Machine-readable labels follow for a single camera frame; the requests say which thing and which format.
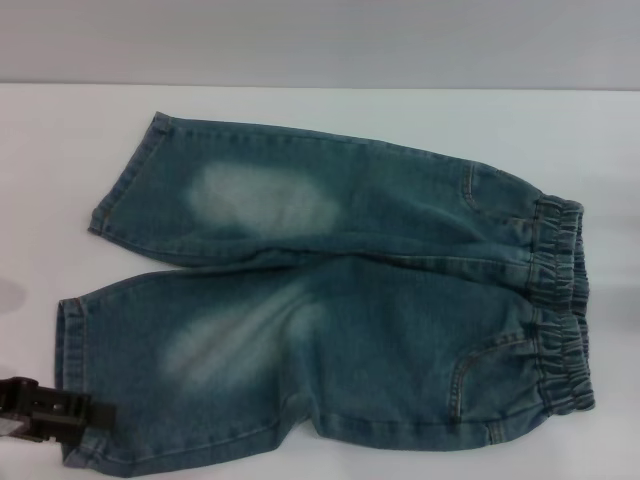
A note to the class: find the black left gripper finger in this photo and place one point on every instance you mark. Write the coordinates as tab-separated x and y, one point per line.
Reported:
100	414
45	389

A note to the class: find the blue denim shorts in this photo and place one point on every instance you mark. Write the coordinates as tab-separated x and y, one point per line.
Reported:
310	340

